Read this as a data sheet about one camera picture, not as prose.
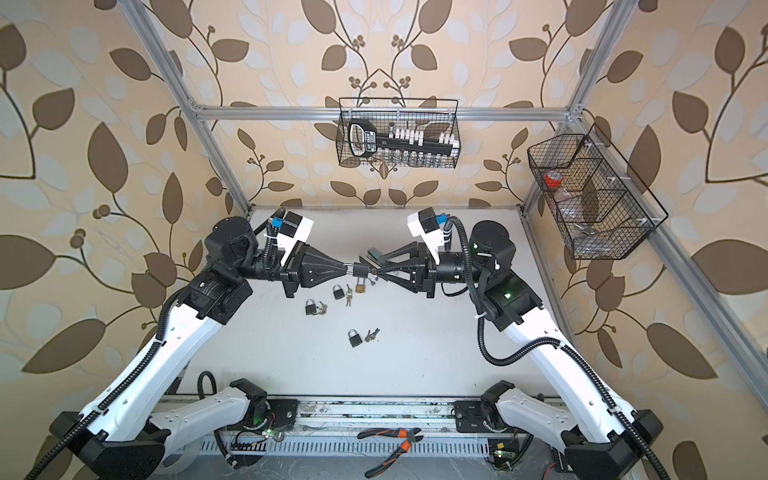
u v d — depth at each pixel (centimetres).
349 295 96
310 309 93
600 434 37
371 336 89
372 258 102
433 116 91
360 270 53
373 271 54
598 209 83
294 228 46
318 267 52
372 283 99
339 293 96
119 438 38
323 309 94
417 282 50
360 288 99
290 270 49
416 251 53
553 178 87
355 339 87
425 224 47
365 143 86
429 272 48
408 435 71
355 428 74
